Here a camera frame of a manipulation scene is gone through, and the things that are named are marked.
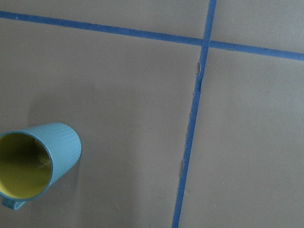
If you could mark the blue ribbed cup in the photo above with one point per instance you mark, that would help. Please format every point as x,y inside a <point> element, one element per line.
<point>33,159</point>

